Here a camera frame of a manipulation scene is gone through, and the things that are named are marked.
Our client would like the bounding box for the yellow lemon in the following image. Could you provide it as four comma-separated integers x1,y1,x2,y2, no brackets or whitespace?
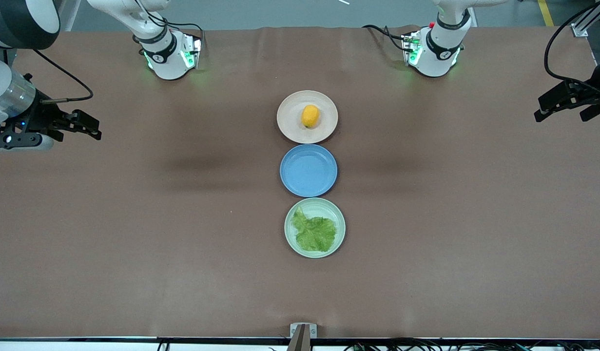
301,104,321,129

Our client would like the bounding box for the green lettuce leaf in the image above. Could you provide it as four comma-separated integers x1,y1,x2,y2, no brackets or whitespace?
291,206,338,253

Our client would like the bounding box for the silver right base connector plate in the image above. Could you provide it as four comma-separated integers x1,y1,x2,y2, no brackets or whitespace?
182,33,203,70

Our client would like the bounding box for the silver base connector plate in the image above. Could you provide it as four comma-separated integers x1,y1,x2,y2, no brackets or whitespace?
182,33,203,70
402,32,422,66

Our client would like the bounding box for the silver left base connector plate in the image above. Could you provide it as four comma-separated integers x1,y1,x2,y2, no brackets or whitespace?
402,32,422,66

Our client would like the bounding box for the brown table cover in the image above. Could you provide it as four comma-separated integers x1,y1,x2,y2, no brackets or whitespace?
0,25,600,339

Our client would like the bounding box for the beige round plate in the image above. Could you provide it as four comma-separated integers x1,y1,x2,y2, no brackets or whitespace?
276,90,339,145

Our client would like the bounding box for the blue round plate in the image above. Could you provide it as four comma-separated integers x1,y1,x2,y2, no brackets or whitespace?
280,144,338,198

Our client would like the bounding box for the pale green round plate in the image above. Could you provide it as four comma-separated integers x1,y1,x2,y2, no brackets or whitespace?
284,197,346,259

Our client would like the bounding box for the aluminium frame profile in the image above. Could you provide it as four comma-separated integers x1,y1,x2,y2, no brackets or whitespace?
571,0,600,38

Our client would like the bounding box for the black right base cable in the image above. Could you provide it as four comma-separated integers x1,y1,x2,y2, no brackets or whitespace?
132,0,205,54

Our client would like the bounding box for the black base cable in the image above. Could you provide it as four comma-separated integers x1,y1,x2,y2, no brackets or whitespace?
362,24,408,52
132,0,205,54

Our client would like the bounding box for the black left base cable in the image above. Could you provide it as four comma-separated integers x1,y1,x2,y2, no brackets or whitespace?
362,24,408,52

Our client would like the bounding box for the white table edge rail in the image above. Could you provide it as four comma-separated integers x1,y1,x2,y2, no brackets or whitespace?
0,336,600,351

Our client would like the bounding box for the black cable bundle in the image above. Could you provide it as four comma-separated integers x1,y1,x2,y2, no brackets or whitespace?
344,333,600,351

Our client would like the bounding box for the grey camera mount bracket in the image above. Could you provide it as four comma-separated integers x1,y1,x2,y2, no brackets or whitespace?
287,323,318,351

